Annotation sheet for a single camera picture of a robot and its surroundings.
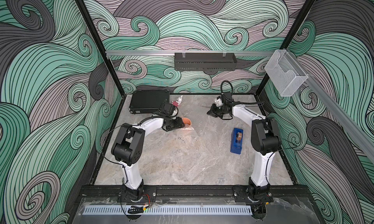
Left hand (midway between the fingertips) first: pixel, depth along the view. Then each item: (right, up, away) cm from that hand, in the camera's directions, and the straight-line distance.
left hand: (181, 124), depth 94 cm
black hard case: (-27, +16, +19) cm, 37 cm away
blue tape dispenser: (+34, -12, -8) cm, 37 cm away
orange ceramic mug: (+4, +1, -1) cm, 4 cm away
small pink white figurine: (-2, +15, +17) cm, 22 cm away
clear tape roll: (+36, -7, -6) cm, 37 cm away
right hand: (+17, +7, +4) cm, 19 cm away
